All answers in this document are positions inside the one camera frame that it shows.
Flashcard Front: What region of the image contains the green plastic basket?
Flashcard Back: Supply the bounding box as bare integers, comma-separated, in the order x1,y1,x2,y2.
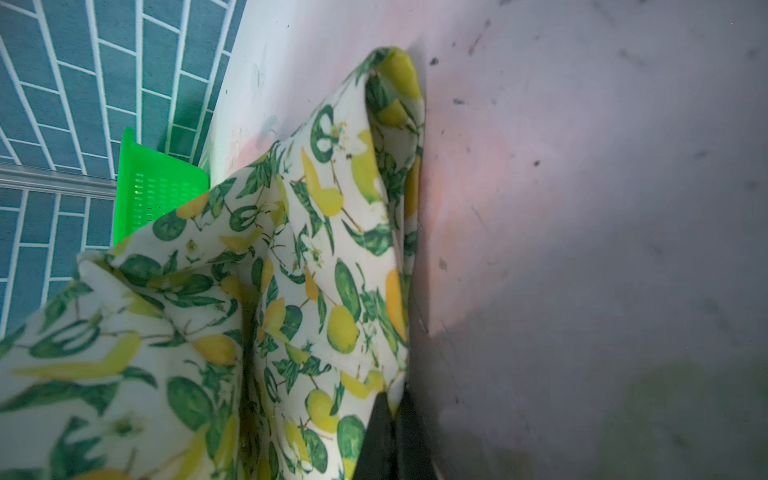
112,127,210,244

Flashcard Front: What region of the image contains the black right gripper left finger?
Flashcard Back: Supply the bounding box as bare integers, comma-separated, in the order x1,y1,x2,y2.
353,393,396,480

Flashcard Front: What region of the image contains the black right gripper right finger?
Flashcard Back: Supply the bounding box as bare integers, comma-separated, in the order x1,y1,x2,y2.
395,391,438,480

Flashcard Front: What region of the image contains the aluminium corner frame post left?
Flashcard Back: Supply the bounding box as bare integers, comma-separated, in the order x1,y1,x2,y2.
1,163,117,200

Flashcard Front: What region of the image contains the yellow floral skirt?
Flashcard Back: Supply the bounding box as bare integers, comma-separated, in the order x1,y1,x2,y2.
1,47,425,479

